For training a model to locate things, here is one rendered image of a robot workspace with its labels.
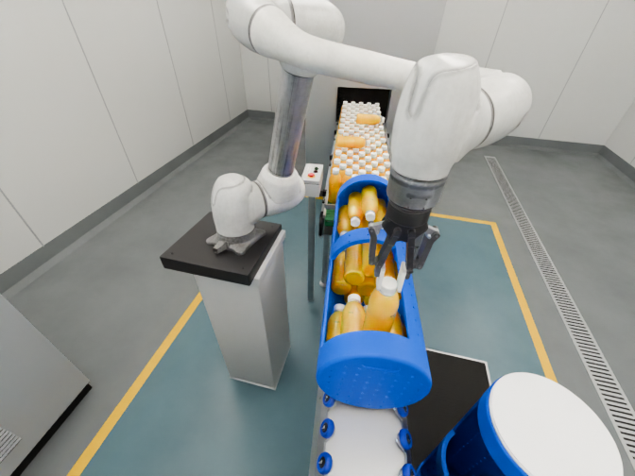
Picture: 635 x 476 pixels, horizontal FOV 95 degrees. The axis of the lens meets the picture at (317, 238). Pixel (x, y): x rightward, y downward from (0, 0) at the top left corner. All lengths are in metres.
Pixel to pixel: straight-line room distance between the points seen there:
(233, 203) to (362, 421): 0.81
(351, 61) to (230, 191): 0.64
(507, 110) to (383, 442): 0.82
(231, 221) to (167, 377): 1.32
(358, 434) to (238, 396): 1.18
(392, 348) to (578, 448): 0.51
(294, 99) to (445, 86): 0.63
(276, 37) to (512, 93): 0.45
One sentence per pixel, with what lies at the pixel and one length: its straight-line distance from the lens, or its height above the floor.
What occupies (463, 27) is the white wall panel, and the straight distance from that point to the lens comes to 5.49.
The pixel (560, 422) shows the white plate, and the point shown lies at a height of 1.04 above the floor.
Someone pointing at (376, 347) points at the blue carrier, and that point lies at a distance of 0.71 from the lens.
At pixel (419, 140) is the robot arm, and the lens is 0.44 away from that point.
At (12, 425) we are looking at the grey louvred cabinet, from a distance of 2.09.
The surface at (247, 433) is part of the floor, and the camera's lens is 1.94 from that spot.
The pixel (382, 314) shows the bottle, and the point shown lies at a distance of 0.71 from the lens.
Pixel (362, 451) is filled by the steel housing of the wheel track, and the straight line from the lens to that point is 0.95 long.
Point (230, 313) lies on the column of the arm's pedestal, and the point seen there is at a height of 0.71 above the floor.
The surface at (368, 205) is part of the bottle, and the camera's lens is 1.22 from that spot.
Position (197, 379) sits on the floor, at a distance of 2.13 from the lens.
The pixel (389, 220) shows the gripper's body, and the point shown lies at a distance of 0.55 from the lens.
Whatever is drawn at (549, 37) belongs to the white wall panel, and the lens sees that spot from 5.77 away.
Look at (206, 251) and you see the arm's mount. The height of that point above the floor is 1.05.
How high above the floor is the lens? 1.84
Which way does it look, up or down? 39 degrees down
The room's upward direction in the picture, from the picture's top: 2 degrees clockwise
